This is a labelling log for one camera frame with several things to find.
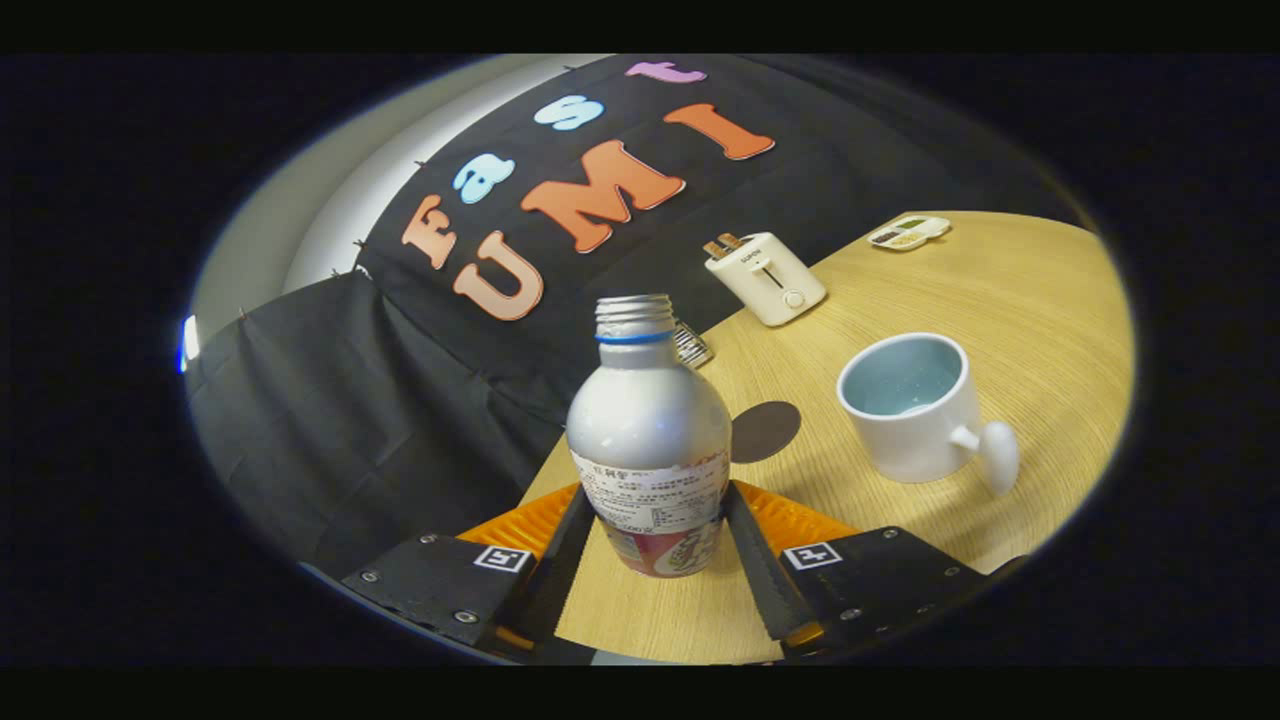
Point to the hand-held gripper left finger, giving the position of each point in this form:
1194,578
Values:
560,570

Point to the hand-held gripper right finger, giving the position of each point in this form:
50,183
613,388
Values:
765,580

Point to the round brown coaster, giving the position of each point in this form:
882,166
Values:
765,432

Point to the silver bottle with printed label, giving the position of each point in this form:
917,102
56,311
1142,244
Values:
648,420

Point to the white cup with blue inside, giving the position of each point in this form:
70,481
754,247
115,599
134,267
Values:
920,440

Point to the black backdrop cloth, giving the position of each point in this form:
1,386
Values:
350,420

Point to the white toaster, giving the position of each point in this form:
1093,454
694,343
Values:
775,285

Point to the wooden table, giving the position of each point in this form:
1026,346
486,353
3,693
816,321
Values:
1000,330

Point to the white compartment tray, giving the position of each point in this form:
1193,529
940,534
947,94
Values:
908,233

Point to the twin-tube ceiling light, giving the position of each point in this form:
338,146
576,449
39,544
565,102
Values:
190,340

